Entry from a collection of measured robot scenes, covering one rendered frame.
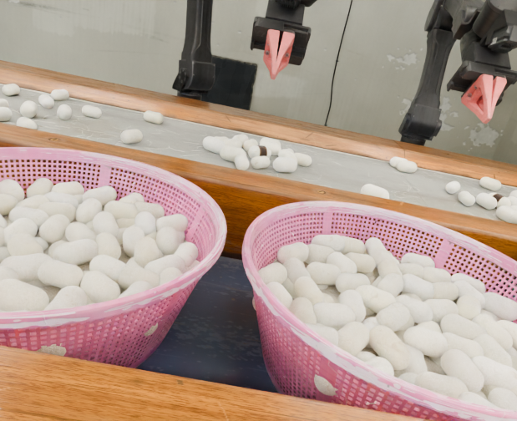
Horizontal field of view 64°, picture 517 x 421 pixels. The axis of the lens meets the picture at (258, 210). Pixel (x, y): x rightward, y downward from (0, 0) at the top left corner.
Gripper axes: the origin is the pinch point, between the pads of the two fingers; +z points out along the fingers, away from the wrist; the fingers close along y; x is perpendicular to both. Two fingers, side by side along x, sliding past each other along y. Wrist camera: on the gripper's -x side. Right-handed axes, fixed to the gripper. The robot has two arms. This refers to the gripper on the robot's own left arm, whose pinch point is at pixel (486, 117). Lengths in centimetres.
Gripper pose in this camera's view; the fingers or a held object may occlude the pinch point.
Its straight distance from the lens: 83.4
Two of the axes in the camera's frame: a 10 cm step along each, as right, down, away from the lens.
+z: -1.5, 8.7, -4.6
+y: 9.8, 1.9, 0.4
